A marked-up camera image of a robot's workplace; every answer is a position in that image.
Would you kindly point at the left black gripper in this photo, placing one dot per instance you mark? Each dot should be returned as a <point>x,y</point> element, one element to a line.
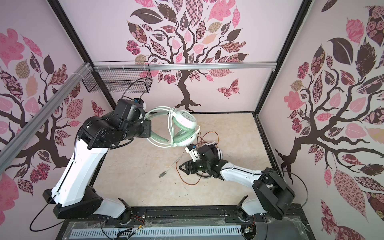
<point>146,132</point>

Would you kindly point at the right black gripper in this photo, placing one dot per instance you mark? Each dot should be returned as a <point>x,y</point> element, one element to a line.
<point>189,164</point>

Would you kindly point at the mint green white headphones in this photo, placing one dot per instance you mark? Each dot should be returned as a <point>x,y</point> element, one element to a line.
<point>182,127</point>

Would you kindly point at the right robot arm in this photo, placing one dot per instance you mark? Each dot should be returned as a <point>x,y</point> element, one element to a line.
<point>273,196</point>

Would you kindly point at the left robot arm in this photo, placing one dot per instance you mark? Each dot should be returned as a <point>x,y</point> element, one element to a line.
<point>74,196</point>

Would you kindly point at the black white headphones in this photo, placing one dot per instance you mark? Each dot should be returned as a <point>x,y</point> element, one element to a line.
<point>210,151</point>

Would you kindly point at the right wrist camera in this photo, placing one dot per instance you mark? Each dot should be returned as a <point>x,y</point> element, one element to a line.
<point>191,149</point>

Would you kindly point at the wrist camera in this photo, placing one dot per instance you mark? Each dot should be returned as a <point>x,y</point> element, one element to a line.
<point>140,102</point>
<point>191,149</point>

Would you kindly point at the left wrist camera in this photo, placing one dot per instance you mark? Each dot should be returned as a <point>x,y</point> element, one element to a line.
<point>140,102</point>

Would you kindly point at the black wire basket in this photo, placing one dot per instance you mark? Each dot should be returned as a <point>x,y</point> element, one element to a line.
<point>119,77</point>

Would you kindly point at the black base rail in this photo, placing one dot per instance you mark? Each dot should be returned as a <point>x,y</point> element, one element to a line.
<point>294,226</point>

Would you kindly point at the aluminium rail back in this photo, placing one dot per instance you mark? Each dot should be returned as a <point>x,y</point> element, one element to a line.
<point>198,66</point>

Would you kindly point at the aluminium rail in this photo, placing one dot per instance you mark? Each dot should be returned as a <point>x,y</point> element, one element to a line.
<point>198,66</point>
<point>11,150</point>

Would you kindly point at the aluminium rail left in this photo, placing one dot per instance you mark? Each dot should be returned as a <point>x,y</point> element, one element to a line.
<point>11,150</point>

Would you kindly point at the white slotted cable duct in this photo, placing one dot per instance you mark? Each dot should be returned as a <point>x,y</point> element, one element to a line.
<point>161,233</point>

